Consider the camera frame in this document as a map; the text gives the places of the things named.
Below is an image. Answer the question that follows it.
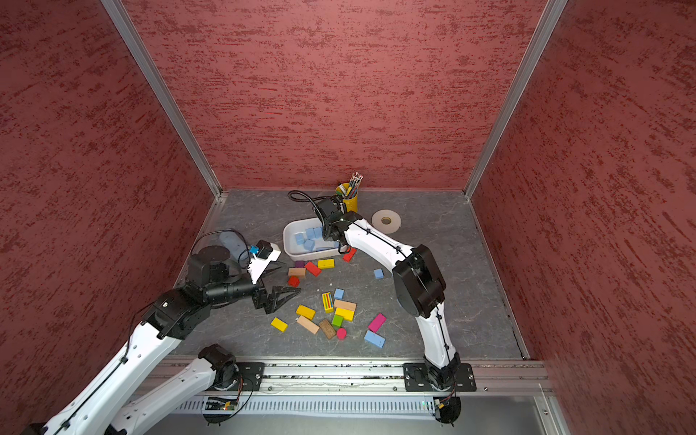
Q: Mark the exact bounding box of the light blue block front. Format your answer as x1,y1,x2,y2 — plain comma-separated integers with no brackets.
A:
364,330,385,348

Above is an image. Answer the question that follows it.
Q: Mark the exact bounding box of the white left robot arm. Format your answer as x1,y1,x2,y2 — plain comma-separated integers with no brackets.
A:
24,240,297,434

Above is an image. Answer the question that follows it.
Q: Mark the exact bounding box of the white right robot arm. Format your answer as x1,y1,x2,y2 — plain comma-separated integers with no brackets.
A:
307,197,461,391

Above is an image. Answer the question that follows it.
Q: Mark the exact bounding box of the yellow metal pencil bucket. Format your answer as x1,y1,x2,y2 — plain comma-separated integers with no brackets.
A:
335,183,358,213

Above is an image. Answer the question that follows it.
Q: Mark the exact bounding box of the tan block left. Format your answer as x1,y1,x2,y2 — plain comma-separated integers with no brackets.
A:
287,268,306,277

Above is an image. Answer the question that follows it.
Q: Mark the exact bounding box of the yellow block front left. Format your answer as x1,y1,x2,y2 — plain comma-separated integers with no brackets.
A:
271,317,288,333

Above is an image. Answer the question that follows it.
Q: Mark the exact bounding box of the yellow block centre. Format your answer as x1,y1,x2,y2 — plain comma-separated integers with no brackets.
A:
295,304,315,321

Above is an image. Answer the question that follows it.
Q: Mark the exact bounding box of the white rectangular bowl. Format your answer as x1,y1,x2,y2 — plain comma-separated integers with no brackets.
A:
283,217,341,261

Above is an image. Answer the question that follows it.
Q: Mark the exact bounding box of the bundle of pencils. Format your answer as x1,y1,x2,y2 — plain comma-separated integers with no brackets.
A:
339,172,364,199

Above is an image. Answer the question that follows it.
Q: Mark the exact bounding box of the red flat block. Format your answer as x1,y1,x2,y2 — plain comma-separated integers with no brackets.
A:
304,262,322,277

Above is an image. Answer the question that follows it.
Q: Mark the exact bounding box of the natural wood long block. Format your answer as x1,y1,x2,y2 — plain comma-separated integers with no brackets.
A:
297,315,320,335

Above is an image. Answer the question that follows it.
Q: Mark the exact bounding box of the red upright block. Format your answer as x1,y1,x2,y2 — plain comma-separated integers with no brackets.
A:
343,248,357,263

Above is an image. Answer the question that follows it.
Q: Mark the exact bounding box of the striped yellow block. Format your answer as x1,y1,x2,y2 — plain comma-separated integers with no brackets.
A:
322,292,335,314

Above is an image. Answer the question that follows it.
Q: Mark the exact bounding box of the yellow block near bowl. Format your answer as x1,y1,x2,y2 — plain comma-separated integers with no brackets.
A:
317,259,335,270

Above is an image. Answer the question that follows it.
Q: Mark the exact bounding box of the dark wood block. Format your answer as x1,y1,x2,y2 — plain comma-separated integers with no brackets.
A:
319,319,336,340

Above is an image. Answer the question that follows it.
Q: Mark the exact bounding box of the white tape roll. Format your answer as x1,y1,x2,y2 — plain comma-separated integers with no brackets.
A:
372,210,402,235

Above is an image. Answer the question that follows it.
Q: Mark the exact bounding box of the tan wood block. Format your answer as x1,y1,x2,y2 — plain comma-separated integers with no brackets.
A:
333,300,357,312

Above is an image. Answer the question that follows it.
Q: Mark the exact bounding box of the green small block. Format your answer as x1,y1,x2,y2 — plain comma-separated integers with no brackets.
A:
331,315,344,329

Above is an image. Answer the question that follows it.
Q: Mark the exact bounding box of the yellow block beside green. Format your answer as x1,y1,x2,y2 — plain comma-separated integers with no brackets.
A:
335,308,355,322

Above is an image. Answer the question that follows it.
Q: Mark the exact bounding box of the magenta block front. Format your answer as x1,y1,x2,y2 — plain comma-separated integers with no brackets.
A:
368,314,386,334

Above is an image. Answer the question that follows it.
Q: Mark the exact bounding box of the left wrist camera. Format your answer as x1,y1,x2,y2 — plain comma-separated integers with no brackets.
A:
246,240,281,285

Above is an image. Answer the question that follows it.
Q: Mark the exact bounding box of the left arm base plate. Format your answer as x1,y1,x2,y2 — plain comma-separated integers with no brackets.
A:
217,362,266,392

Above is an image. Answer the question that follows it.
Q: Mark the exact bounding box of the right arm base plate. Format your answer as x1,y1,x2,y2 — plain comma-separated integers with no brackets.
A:
402,362,477,393

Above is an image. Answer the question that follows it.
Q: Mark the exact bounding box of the aluminium front rail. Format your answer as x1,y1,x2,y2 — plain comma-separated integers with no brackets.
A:
146,357,553,395

